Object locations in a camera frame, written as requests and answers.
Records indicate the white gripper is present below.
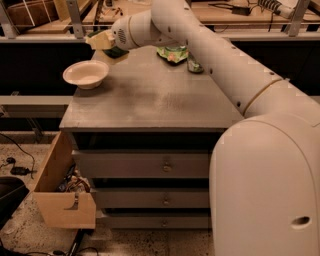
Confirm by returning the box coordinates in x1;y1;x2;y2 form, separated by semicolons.
85;16;135;50

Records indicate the black object at left edge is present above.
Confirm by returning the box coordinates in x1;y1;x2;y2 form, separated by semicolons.
0;177;29;229

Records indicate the green and yellow sponge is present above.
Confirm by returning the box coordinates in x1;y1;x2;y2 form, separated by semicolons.
101;44;128;59

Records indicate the black cable on floor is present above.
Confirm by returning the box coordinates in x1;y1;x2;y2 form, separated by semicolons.
0;132;37;181

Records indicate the middle grey drawer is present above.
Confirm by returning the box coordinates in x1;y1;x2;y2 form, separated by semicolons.
92;188;209;209

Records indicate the brown box on bench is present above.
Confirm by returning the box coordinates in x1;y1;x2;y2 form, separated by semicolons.
7;0;58;33

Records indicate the green soda can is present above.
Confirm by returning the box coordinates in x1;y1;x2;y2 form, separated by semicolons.
187;52;204;74

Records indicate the bottom grey drawer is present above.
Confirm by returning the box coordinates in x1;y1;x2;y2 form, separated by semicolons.
96;215;211;229

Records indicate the grey drawer cabinet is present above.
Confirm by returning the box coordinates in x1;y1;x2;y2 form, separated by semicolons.
60;47;242;218

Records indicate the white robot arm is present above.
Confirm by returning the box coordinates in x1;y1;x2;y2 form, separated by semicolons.
86;0;320;256

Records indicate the green chip bag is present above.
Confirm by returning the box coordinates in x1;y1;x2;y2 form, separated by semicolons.
157;46;188;64

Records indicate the grey drawer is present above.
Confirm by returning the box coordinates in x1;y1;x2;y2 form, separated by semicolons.
96;215;211;229
92;188;209;209
72;150;209;178

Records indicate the top grey drawer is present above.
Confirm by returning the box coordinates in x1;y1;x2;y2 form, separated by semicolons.
72;150;209;178

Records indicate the white paper bowl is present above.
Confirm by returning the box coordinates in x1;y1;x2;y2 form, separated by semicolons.
63;60;109;90

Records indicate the black power adapter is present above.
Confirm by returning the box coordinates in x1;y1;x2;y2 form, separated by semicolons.
10;167;30;176

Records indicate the wooden box with clutter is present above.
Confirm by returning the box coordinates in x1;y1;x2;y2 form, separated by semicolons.
33;132;96;229

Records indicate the black adapter on bench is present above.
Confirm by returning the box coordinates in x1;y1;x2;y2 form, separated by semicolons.
232;6;250;16

